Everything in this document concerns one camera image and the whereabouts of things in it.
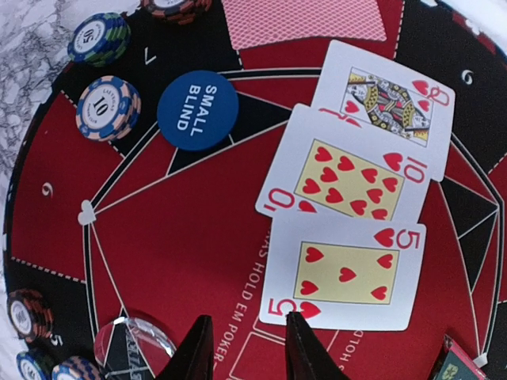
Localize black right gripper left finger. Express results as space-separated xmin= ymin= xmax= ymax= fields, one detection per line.
xmin=156 ymin=314 xmax=214 ymax=380

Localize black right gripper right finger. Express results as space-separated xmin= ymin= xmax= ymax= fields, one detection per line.
xmin=285 ymin=312 xmax=349 ymax=380

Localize five of hearts card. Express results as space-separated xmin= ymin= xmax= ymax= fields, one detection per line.
xmin=259 ymin=211 xmax=427 ymax=331

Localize triangular all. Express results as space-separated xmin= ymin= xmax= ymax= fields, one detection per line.
xmin=428 ymin=335 xmax=487 ymax=380

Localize chip stack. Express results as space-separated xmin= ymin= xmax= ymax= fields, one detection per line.
xmin=140 ymin=0 xmax=212 ymax=25
xmin=7 ymin=289 xmax=54 ymax=343

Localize ten of hearts card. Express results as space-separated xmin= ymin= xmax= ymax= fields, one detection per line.
xmin=255 ymin=104 xmax=431 ymax=222

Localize blue small blind button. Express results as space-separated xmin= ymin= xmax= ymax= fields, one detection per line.
xmin=157 ymin=70 xmax=239 ymax=151

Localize blue chips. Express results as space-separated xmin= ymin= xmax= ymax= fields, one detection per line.
xmin=51 ymin=356 xmax=103 ymax=380
xmin=75 ymin=75 xmax=142 ymax=142

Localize face up white card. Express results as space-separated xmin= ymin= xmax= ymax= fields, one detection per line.
xmin=311 ymin=40 xmax=456 ymax=181

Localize green chips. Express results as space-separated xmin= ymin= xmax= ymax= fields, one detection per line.
xmin=67 ymin=12 xmax=132 ymax=67
xmin=16 ymin=348 xmax=55 ymax=380

